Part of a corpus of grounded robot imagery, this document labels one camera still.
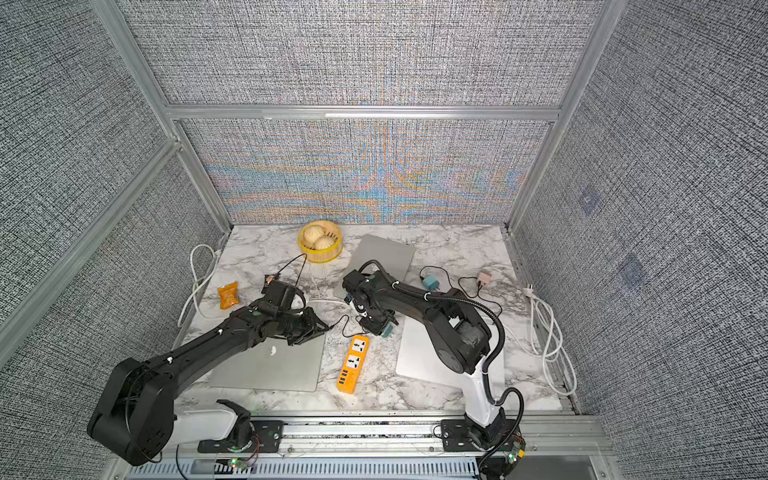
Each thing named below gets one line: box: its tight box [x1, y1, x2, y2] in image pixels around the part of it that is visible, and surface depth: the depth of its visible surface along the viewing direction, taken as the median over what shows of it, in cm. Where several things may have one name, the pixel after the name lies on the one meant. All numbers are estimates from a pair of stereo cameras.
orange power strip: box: [336, 335, 370, 394], surface depth 85 cm
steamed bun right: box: [315, 236, 335, 250], surface depth 109 cm
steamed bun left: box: [304, 225, 325, 244], surface depth 112 cm
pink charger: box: [479, 269, 493, 284], surface depth 105 cm
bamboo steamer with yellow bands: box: [298, 220, 343, 263], surface depth 112 cm
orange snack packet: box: [218, 281, 239, 310], surface depth 102 cm
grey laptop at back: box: [346, 234, 416, 281], surface depth 116 cm
